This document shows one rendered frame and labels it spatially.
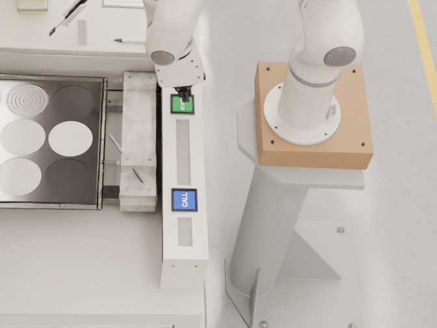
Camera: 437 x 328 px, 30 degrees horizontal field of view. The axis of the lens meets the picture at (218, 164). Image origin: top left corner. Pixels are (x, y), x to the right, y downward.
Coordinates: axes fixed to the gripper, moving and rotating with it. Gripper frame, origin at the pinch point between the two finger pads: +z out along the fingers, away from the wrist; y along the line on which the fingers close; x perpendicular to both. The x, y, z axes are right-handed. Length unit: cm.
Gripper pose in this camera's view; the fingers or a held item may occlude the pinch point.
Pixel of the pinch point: (185, 92)
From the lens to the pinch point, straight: 185.8
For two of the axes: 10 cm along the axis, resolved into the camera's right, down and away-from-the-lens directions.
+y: 9.9, -1.0, -0.6
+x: -0.4, -8.2, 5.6
